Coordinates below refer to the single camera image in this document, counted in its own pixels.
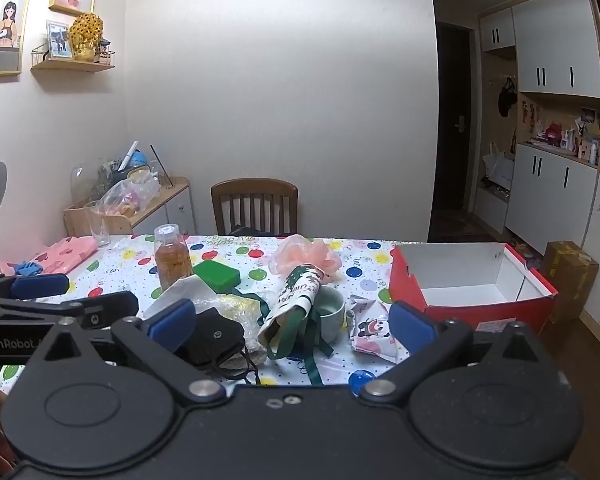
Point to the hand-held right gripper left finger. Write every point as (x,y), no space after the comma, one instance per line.
(172,322)

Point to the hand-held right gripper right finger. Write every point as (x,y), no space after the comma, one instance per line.
(412,327)

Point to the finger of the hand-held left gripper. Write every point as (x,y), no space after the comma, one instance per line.
(110,310)
(40,286)

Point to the white foam sheet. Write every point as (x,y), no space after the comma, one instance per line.
(185,287)

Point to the panda printed pouch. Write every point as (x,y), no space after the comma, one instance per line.
(375,332)

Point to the black face mask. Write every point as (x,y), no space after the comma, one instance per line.
(220,332)

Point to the green sponge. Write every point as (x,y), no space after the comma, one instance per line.
(217,275)

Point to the clear bubble wrap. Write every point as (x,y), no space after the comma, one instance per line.
(240,315)

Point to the red cardboard box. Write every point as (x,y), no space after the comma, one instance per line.
(460,270)

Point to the printed cloth bag green ribbon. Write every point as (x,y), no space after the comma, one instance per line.
(292,295)

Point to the pink mesh bath pouf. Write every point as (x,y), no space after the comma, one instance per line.
(300,252)

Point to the small blue cloth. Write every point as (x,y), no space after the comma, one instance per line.
(29,268)

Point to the pink packet with blue item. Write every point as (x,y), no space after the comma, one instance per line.
(65,252)

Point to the balloon printed tablecloth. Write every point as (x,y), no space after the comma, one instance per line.
(130,260)

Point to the amber liquid bottle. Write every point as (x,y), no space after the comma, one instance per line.
(172,265)

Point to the pale green ceramic cup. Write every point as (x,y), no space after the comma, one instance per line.
(330,310)

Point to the clear drinking glass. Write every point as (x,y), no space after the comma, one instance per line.
(97,222)

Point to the glass dome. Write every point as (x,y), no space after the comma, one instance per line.
(82,182)

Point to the wooden side cabinet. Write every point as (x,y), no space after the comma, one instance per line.
(170,210)

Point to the clear plastic bag of snacks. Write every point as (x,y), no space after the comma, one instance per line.
(130,195)

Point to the dark chair cushion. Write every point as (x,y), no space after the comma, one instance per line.
(252,231)

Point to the reed diffuser jar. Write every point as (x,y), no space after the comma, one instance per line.
(167,177)

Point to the wooden chair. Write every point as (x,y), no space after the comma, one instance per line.
(255,195)

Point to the blue round container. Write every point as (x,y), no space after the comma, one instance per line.
(140,159)

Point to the white tube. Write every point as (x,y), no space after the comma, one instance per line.
(130,156)

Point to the brown cardboard box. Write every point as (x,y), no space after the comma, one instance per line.
(567,280)

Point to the white shopping bag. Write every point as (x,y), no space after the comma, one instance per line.
(500,167)

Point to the white lower cabinets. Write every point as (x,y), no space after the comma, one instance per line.
(550,195)

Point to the white cabinets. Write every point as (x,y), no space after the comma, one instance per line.
(555,35)
(550,195)

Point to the red bag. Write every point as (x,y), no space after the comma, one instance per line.
(554,132)

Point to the small dark figurine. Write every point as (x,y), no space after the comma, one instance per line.
(104,52)

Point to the dark entrance door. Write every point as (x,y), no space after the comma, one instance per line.
(452,85)

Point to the black hanging bag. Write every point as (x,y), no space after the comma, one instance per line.
(506,100)

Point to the row of toiletry bottles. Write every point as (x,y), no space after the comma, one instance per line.
(582,147)

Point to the golden flower ornament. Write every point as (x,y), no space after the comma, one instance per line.
(86,35)

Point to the white upper cabinets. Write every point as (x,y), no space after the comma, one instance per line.
(555,35)

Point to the wooden wall shelf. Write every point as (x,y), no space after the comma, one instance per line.
(70,66)

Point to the small photo frame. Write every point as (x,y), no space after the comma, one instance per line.
(59,39)

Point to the small wall photo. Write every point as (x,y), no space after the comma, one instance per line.
(588,116)

